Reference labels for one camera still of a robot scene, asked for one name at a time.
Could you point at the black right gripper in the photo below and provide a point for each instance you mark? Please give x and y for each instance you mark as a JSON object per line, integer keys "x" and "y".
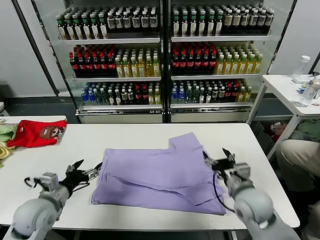
{"x": 223, "y": 166}

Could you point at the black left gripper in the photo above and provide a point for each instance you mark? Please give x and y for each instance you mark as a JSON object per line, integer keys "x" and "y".
{"x": 75, "y": 180}

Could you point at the purple t-shirt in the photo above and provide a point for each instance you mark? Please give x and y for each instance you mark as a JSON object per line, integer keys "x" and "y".
{"x": 150, "y": 170}

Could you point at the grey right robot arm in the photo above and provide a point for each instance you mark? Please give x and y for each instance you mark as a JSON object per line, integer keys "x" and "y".
{"x": 252, "y": 202}

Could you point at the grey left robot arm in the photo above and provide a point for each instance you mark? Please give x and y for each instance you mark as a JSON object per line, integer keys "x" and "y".
{"x": 32, "y": 215}

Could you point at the glass beverage display cabinet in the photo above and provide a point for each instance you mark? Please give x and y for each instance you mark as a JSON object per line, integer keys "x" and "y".
{"x": 120, "y": 117}
{"x": 210, "y": 115}

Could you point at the black plastic crate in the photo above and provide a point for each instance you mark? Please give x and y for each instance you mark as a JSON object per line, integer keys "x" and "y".
{"x": 262, "y": 136}

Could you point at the red garment in crate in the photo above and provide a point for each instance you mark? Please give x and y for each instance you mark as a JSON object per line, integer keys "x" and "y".
{"x": 277, "y": 132}

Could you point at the dark drink bottle white label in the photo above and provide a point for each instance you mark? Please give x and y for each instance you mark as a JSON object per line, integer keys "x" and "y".
{"x": 111, "y": 99}
{"x": 208, "y": 97}
{"x": 117, "y": 99}
{"x": 202, "y": 97}

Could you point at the red t-shirt bear print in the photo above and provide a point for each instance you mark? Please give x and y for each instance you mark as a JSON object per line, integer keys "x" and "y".
{"x": 30, "y": 135}

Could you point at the small dark bottle grey label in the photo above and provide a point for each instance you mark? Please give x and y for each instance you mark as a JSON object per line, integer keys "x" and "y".
{"x": 215, "y": 93}
{"x": 221, "y": 93}
{"x": 124, "y": 96}
{"x": 130, "y": 96}

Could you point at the small cola bottle red cap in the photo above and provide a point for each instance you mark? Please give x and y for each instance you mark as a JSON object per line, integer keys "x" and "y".
{"x": 138, "y": 96}
{"x": 145, "y": 96}
{"x": 228, "y": 93}
{"x": 235, "y": 93}

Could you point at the small yellow tea bottle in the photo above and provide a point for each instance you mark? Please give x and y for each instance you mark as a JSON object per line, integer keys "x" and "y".
{"x": 151, "y": 98}
{"x": 157, "y": 98}
{"x": 248, "y": 95}
{"x": 241, "y": 96}

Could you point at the clear water bottle green label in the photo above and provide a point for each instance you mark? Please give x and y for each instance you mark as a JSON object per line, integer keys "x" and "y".
{"x": 104, "y": 98}
{"x": 189, "y": 96}
{"x": 196, "y": 96}

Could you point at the water bottle blue label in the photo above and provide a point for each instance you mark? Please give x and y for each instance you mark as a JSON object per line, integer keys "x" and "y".
{"x": 181, "y": 96}
{"x": 85, "y": 98}
{"x": 92, "y": 98}
{"x": 174, "y": 96}

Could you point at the person beige trouser leg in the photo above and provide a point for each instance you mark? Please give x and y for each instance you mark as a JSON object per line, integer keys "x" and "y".
{"x": 300, "y": 160}
{"x": 313, "y": 212}

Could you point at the pale yellow cloth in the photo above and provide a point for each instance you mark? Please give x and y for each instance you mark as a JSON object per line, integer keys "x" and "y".
{"x": 3, "y": 151}

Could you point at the light green cloth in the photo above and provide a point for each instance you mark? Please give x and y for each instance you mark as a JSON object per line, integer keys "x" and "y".
{"x": 6, "y": 132}

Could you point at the yellow tea bottle green cap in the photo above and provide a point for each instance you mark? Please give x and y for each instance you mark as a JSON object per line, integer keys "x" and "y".
{"x": 257, "y": 66}
{"x": 142, "y": 70}
{"x": 134, "y": 70}
{"x": 220, "y": 67}
{"x": 149, "y": 70}
{"x": 250, "y": 66}
{"x": 242, "y": 67}
{"x": 228, "y": 67}
{"x": 127, "y": 70}
{"x": 156, "y": 69}
{"x": 235, "y": 67}
{"x": 119, "y": 70}

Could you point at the white side table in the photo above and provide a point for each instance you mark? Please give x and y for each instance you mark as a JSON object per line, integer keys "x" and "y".
{"x": 280, "y": 87}

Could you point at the green garment pile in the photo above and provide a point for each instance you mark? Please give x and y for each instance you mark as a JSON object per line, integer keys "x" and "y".
{"x": 310, "y": 130}

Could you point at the small blue item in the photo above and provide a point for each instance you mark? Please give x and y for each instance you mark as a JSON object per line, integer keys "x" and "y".
{"x": 299, "y": 89}

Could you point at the clear water bottle grey lid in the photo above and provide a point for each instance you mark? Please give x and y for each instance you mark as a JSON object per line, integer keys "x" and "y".
{"x": 307, "y": 95}

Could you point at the small white box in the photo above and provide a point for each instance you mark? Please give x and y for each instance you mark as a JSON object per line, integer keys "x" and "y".
{"x": 301, "y": 80}

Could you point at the tall clear bottle white cap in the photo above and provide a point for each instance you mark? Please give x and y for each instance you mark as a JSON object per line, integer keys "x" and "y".
{"x": 301, "y": 68}

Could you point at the brown drink bottle green cap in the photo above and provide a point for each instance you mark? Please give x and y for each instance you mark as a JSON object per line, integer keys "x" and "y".
{"x": 78, "y": 31}
{"x": 176, "y": 26}
{"x": 103, "y": 30}
{"x": 70, "y": 31}
{"x": 95, "y": 30}
{"x": 219, "y": 26}
{"x": 210, "y": 26}
{"x": 87, "y": 30}
{"x": 202, "y": 26}
{"x": 185, "y": 26}
{"x": 193, "y": 26}
{"x": 62, "y": 31}

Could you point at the dark tea bottle beige label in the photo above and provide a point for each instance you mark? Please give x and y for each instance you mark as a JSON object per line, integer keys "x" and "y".
{"x": 236, "y": 22}
{"x": 228, "y": 22}

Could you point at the dark tea bottle black label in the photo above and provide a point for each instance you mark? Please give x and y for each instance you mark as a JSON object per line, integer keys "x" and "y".
{"x": 145, "y": 23}
{"x": 245, "y": 22}
{"x": 153, "y": 23}
{"x": 127, "y": 23}
{"x": 253, "y": 22}
{"x": 119, "y": 23}
{"x": 261, "y": 22}
{"x": 269, "y": 22}
{"x": 136, "y": 23}
{"x": 111, "y": 23}

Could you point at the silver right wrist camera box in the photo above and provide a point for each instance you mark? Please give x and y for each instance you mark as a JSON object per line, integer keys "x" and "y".
{"x": 243, "y": 168}

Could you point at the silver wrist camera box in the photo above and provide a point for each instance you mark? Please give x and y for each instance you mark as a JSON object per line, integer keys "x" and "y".
{"x": 48, "y": 180}
{"x": 243, "y": 168}

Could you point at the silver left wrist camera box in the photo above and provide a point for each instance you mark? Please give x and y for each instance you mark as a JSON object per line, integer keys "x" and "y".
{"x": 48, "y": 180}

